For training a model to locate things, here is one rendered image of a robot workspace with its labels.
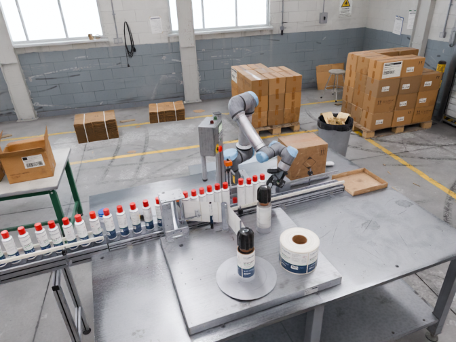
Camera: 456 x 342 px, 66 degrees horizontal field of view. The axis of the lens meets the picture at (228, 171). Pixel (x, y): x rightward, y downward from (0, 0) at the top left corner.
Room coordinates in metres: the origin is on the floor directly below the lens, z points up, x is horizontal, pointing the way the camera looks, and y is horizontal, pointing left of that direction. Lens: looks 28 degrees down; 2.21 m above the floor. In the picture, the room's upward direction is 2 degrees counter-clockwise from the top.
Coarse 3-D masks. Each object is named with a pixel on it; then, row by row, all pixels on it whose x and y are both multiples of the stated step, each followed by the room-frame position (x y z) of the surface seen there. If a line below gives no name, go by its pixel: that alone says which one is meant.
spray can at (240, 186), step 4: (240, 180) 1.95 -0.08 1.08; (240, 184) 1.95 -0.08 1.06; (240, 188) 1.94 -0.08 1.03; (244, 188) 1.95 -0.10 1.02; (240, 192) 1.94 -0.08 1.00; (244, 192) 1.95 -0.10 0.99; (240, 196) 1.94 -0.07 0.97; (244, 196) 1.95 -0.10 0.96; (240, 200) 1.94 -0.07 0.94; (244, 200) 1.95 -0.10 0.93; (240, 204) 1.94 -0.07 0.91
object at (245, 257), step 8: (240, 232) 1.31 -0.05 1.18; (248, 232) 1.30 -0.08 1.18; (240, 240) 1.29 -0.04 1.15; (248, 240) 1.28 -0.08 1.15; (240, 248) 1.29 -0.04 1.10; (248, 248) 1.28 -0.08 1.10; (240, 256) 1.28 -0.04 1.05; (248, 256) 1.28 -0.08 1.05; (240, 264) 1.28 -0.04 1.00; (248, 264) 1.28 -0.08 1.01; (240, 272) 1.29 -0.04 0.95; (248, 272) 1.28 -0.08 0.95; (248, 280) 1.28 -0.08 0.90
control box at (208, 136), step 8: (208, 120) 2.01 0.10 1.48; (216, 120) 2.00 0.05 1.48; (200, 128) 1.91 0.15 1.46; (208, 128) 1.90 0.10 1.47; (216, 128) 1.94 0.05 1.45; (200, 136) 1.91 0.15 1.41; (208, 136) 1.90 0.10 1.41; (216, 136) 1.93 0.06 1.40; (200, 144) 1.92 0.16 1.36; (208, 144) 1.90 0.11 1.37; (216, 144) 1.92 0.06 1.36; (200, 152) 1.92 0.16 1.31; (208, 152) 1.90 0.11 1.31; (216, 152) 1.91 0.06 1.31
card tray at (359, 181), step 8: (360, 168) 2.42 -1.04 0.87; (336, 176) 2.35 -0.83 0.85; (344, 176) 2.37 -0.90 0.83; (352, 176) 2.36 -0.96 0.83; (360, 176) 2.36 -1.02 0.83; (368, 176) 2.35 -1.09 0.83; (376, 176) 2.30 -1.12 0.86; (344, 184) 2.26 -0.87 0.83; (352, 184) 2.25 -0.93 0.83; (360, 184) 2.25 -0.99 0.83; (368, 184) 2.24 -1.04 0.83; (376, 184) 2.24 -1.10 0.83; (384, 184) 2.18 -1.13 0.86; (352, 192) 2.14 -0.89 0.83; (360, 192) 2.12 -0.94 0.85
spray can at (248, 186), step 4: (248, 180) 1.95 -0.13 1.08; (248, 184) 1.95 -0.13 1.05; (252, 184) 1.97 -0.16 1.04; (248, 188) 1.94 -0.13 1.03; (252, 188) 1.96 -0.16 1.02; (248, 192) 1.94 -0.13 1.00; (252, 192) 1.96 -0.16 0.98; (248, 196) 1.94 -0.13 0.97; (252, 196) 1.96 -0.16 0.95; (248, 200) 1.94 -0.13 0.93; (252, 200) 1.96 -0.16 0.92
